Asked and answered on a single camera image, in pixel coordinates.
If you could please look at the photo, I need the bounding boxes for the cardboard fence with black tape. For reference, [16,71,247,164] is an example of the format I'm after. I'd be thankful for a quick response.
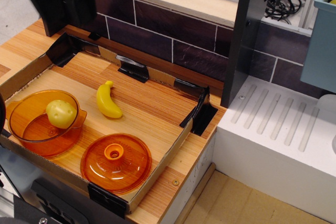
[1,26,225,223]

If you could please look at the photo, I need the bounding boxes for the white sink drainboard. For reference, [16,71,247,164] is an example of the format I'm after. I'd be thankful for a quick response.
[213,77,335,223]

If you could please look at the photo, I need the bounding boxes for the dark grey vertical post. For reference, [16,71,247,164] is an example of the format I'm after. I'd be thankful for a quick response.
[221,0,267,108]

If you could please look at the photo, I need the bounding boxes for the orange transparent pot lid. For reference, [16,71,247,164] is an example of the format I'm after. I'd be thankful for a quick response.
[80,133,152,194]

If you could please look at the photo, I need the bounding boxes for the light blue plastic bin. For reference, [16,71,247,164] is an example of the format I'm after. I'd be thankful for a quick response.
[300,0,335,93]

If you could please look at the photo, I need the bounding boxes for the yellow toy potato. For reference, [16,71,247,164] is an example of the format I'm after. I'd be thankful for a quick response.
[46,100,77,129]

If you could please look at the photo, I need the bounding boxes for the orange transparent pot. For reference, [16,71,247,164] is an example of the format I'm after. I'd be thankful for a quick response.
[6,90,87,157]

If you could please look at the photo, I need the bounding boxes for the yellow toy banana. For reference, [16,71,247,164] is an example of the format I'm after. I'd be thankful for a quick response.
[96,81,123,119]

